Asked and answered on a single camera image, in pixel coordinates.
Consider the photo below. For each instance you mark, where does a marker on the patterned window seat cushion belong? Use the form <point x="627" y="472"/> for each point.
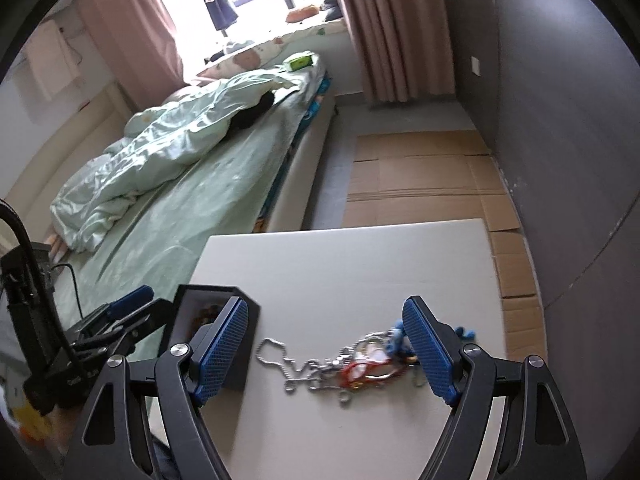
<point x="263" y="52"/>

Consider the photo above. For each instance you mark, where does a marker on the white wall outlet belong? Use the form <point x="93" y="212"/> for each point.
<point x="475" y="66"/>

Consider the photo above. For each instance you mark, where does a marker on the green box on bed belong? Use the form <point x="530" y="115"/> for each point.
<point x="298" y="61"/>

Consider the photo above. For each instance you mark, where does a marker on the light green duvet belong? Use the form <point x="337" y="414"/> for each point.
<point x="157" y="146"/>

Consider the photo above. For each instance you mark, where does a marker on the pink curtain left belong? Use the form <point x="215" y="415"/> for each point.
<point x="136" y="39"/>

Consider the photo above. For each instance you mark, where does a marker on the bed with green sheet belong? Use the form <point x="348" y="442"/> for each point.
<point x="232" y="190"/>

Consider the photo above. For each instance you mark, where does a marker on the red cord jewelry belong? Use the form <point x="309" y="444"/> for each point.
<point x="368" y="373"/>

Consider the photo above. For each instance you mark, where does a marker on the pink curtain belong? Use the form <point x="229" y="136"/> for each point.
<point x="136" y="39"/>
<point x="403" y="48"/>

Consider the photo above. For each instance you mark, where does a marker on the cardboard floor sheet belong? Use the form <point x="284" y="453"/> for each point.
<point x="427" y="176"/>

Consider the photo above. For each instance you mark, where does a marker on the silver hoop shell pendant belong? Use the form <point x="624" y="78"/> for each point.
<point x="372" y="347"/>

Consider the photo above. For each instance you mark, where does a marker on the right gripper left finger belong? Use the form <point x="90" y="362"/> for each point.
<point x="113" y="439"/>

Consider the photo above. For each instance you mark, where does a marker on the beige headboard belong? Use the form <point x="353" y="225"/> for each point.
<point x="84" y="136"/>

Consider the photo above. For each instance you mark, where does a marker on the white low table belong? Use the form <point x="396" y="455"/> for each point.
<point x="318" y="292"/>

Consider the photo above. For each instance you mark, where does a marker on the orange plush toy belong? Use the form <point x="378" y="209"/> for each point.
<point x="301" y="14"/>

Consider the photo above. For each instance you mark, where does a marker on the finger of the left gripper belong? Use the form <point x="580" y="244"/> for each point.
<point x="135" y="322"/>
<point x="120" y="308"/>

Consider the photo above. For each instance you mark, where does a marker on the black jewelry box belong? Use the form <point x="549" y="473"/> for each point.
<point x="219" y="324"/>

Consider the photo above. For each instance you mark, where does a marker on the pink curtain right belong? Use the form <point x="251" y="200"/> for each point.
<point x="403" y="48"/>

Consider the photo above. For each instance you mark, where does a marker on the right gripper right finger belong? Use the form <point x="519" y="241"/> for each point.
<point x="537" y="438"/>

